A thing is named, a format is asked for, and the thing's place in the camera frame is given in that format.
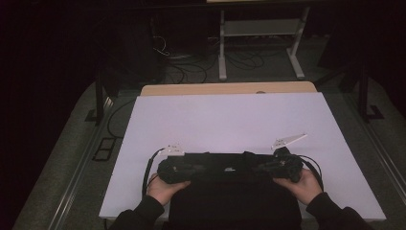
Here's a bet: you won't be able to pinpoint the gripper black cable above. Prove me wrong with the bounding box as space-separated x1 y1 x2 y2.
141 148 167 199
298 154 325 193

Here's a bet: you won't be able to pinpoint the white floor cable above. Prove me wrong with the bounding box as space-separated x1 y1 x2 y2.
152 35 171 58

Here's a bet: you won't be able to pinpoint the person's right hand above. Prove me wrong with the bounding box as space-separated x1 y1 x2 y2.
272 168 324 206

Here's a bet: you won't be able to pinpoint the grey metal table frame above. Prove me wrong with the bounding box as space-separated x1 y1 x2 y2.
217 6 311 81

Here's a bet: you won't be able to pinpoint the white table mat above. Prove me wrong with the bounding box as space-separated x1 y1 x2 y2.
99 92 387 222

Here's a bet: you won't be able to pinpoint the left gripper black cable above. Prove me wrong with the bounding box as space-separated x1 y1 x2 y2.
141 148 167 199

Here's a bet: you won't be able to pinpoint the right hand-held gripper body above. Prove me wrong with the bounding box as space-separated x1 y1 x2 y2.
266 133 309 184

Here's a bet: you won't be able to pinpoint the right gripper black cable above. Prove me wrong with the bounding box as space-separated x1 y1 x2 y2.
298 154 325 193

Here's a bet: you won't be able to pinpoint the coiled black floor cables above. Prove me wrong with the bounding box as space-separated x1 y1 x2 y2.
165 47 266 84

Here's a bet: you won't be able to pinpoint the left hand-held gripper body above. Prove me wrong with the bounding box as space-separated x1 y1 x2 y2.
157 144 193 185

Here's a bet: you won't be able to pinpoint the person's left hand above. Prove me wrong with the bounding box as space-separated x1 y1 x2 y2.
147 172 192 207

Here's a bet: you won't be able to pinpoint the black tank top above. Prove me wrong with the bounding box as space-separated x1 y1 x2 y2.
168 150 303 230

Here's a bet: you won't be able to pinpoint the metal floor rail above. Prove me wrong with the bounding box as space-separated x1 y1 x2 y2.
346 92 406 200
47 95 114 230

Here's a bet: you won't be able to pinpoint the black stand with angled legs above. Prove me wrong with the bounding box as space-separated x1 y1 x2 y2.
314 61 386 125

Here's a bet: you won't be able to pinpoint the long black floor cable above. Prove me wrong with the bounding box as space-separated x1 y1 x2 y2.
106 99 137 140

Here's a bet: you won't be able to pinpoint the black floor socket box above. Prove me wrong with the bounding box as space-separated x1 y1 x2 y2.
92 137 117 162

